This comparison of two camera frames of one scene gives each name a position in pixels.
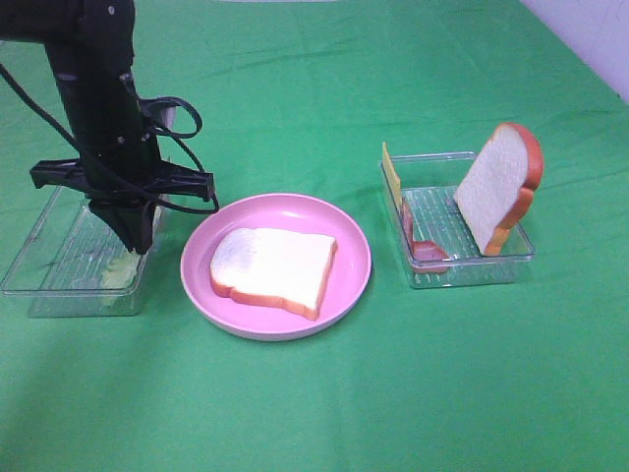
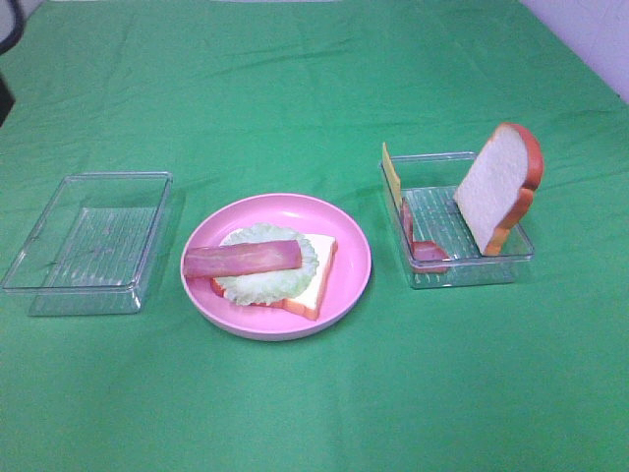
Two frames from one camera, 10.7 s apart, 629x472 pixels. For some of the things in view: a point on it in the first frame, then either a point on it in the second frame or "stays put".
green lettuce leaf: [121, 271] to [272, 286]
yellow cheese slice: [393, 173] stays put
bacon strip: [421, 250] stays put
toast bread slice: [497, 191] stays put
